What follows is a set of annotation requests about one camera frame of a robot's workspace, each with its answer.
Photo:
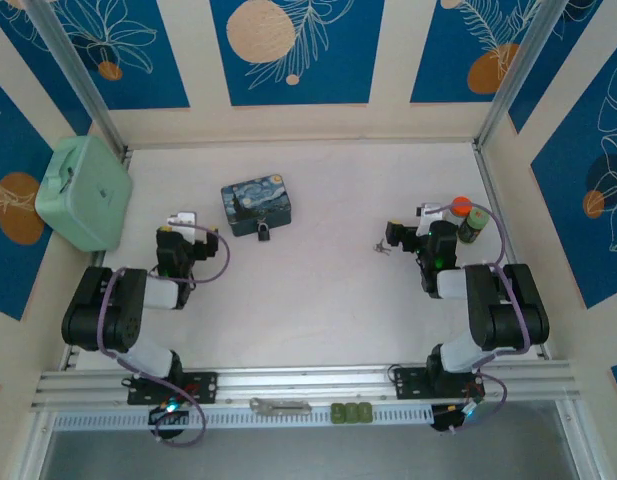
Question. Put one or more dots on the small black padlock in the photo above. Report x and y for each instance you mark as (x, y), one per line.
(263, 234)

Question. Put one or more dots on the starry night tin box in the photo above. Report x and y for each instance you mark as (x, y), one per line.
(258, 200)

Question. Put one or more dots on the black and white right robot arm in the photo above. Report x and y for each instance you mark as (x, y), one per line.
(513, 310)

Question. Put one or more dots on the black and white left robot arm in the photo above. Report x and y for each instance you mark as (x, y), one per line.
(98, 310)

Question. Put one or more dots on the green-capped dark jar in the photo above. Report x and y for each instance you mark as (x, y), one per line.
(472, 227)

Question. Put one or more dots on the orange-capped bottle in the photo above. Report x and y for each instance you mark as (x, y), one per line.
(460, 202)

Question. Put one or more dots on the mint green carry case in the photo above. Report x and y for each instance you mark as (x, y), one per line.
(83, 195)

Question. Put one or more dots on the black controller board with LED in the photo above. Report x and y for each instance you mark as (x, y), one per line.
(160, 417)
(445, 422)

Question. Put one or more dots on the silver metal wrench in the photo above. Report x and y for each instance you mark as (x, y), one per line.
(268, 406)

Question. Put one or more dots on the green plastic block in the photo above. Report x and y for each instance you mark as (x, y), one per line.
(351, 414)

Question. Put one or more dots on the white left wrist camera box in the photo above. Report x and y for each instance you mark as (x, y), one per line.
(182, 219)

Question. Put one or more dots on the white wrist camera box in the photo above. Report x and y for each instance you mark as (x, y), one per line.
(430, 212)
(182, 219)

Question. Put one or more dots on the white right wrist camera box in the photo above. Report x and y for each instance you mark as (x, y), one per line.
(430, 212)

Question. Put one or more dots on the aluminium table side rail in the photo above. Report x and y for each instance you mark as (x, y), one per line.
(73, 357)
(490, 185)

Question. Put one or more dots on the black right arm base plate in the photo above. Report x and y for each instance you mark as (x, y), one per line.
(410, 382)

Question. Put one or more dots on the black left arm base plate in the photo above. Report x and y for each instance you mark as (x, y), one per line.
(203, 387)

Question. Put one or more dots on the long aluminium mounting rail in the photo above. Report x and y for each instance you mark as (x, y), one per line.
(313, 382)

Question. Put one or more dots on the aluminium frame post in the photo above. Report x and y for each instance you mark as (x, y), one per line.
(80, 75)
(520, 75)

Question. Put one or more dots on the aluminium lower frame rail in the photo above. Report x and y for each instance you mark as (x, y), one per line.
(35, 445)
(580, 440)

